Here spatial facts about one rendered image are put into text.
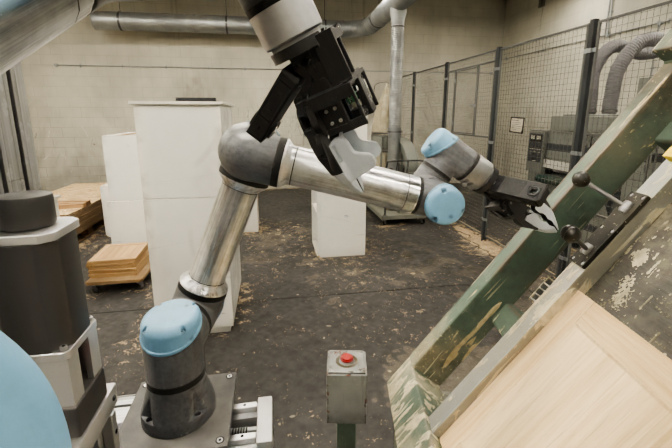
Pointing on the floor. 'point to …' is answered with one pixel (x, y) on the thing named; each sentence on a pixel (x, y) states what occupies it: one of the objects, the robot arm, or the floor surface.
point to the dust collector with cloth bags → (390, 146)
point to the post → (346, 435)
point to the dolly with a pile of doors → (119, 265)
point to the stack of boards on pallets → (93, 213)
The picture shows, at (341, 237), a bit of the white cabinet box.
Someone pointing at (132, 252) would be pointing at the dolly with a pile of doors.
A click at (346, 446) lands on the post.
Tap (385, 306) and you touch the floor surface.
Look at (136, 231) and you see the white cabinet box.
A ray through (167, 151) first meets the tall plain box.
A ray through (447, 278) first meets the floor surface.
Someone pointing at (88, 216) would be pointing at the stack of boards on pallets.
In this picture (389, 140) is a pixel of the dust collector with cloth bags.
